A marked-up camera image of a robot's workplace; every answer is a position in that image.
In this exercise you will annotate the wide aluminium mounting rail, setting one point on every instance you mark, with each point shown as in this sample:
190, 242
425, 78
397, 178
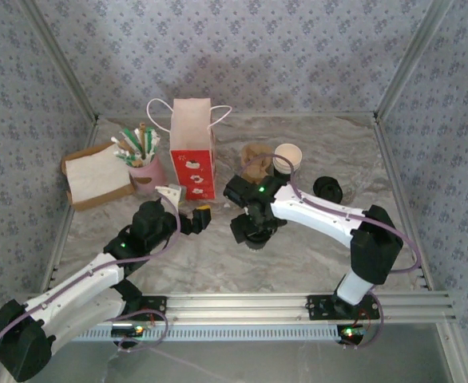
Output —
238, 305

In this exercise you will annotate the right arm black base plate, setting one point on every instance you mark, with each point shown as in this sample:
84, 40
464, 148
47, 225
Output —
318, 307

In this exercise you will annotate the aluminium frame post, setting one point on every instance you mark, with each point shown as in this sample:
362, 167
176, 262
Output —
64, 69
457, 359
409, 60

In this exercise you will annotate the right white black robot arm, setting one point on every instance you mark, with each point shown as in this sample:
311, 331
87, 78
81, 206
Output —
318, 211

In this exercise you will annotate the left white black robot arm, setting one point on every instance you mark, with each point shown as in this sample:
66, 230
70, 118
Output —
70, 287

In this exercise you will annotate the brown paper straw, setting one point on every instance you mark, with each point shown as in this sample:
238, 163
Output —
142, 135

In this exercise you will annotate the white paper napkins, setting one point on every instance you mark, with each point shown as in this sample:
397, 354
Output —
94, 171

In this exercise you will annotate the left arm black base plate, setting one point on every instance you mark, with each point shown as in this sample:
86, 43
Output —
154, 305

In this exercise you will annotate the clear plastic lid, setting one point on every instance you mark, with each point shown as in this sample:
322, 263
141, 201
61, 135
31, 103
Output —
350, 191

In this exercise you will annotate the pink straw holder cup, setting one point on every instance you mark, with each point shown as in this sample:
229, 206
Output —
148, 175

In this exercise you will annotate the red white paper gift bag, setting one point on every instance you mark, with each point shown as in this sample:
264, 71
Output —
192, 131

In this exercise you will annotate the stack of black cup lids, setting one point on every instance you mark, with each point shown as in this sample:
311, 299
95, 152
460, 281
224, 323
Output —
327, 190

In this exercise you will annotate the brown cardboard napkin holder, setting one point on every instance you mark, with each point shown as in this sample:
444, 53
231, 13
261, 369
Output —
98, 201

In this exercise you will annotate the brown cardboard cup carrier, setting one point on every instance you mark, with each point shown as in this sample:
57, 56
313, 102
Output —
260, 173
254, 151

